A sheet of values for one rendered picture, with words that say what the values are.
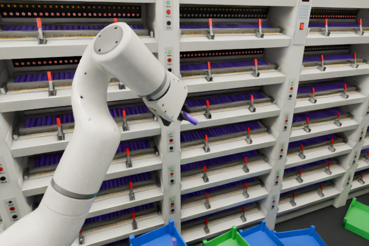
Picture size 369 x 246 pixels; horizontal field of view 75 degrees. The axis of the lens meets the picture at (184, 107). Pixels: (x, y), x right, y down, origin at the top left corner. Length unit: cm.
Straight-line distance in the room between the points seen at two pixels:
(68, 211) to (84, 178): 6
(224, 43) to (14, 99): 89
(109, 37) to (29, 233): 37
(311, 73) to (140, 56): 122
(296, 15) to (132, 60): 108
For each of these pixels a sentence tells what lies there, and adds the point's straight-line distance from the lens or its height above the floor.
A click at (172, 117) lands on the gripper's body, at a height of 117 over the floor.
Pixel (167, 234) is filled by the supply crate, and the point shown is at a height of 48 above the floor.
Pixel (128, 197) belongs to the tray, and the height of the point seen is 55.
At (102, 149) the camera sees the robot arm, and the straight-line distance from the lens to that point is 46.
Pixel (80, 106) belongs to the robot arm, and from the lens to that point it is 50.
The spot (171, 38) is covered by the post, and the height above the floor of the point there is 133.
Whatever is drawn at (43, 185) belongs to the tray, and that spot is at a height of 73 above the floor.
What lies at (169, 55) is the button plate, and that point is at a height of 125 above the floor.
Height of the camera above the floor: 140
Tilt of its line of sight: 20 degrees down
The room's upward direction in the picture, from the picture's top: straight up
